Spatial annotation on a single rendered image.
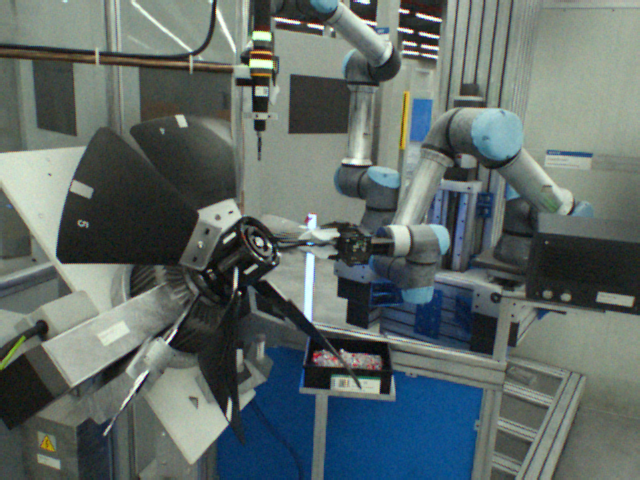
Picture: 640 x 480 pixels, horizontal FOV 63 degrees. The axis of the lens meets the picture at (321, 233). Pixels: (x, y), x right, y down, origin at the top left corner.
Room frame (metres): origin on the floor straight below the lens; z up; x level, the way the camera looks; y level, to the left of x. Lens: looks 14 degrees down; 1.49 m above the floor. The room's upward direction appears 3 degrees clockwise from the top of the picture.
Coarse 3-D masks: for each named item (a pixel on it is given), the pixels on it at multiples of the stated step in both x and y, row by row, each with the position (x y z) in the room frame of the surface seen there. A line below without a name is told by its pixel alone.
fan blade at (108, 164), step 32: (96, 160) 0.81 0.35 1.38; (128, 160) 0.85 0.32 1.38; (96, 192) 0.80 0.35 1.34; (128, 192) 0.83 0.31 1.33; (160, 192) 0.88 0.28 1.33; (64, 224) 0.75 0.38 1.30; (96, 224) 0.79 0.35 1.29; (128, 224) 0.83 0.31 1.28; (160, 224) 0.87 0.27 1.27; (192, 224) 0.91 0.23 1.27; (64, 256) 0.74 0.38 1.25; (96, 256) 0.78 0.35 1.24; (128, 256) 0.83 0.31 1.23; (160, 256) 0.87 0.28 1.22
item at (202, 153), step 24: (168, 120) 1.15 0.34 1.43; (192, 120) 1.18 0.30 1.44; (216, 120) 1.21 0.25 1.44; (144, 144) 1.09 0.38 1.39; (168, 144) 1.11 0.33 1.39; (192, 144) 1.13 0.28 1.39; (216, 144) 1.15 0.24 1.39; (168, 168) 1.08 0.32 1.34; (192, 168) 1.09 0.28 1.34; (216, 168) 1.11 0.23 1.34; (192, 192) 1.06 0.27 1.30; (216, 192) 1.07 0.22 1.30
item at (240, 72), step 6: (234, 66) 1.06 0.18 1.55; (240, 66) 1.06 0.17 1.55; (246, 66) 1.07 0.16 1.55; (234, 72) 1.06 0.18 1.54; (240, 72) 1.06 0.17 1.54; (246, 72) 1.07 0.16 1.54; (240, 78) 1.06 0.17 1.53; (246, 78) 1.06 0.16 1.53; (240, 84) 1.06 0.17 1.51; (246, 84) 1.06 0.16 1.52; (246, 90) 1.07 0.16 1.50; (246, 96) 1.07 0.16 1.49; (246, 102) 1.07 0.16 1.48; (246, 108) 1.07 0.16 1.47; (246, 114) 1.06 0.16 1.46; (252, 114) 1.06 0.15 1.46; (258, 114) 1.05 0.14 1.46; (264, 114) 1.06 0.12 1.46; (270, 114) 1.06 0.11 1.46; (276, 114) 1.08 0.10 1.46
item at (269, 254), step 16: (240, 224) 0.96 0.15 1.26; (256, 224) 1.02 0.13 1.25; (240, 240) 0.93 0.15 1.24; (272, 240) 1.02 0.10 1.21; (224, 256) 0.94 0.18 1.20; (240, 256) 0.93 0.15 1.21; (256, 256) 0.93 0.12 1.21; (272, 256) 0.99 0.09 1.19; (192, 272) 0.95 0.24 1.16; (208, 272) 0.96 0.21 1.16; (224, 272) 0.94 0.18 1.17; (240, 272) 0.94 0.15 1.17; (256, 272) 0.94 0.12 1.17; (208, 288) 0.94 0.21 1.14; (224, 288) 0.97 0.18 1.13; (240, 288) 1.01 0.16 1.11; (224, 304) 0.96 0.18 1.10
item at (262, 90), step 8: (256, 80) 1.07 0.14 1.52; (264, 80) 1.07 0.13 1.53; (256, 88) 1.07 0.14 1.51; (264, 88) 1.07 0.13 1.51; (256, 96) 1.07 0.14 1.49; (264, 96) 1.07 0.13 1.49; (256, 104) 1.07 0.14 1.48; (264, 104) 1.08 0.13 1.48; (264, 112) 1.08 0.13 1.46; (256, 120) 1.08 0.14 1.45; (264, 120) 1.08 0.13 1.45; (256, 128) 1.08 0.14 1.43; (264, 128) 1.08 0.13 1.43
